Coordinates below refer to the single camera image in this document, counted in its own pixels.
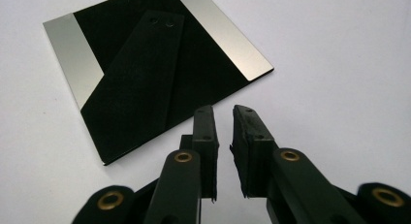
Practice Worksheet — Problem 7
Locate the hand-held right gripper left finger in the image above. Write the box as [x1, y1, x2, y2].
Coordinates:
[179, 104, 220, 202]

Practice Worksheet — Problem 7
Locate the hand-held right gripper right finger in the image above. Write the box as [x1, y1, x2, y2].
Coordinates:
[229, 104, 279, 199]

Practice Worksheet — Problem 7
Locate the glass photo frame black back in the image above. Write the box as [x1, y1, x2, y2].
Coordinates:
[43, 0, 275, 166]

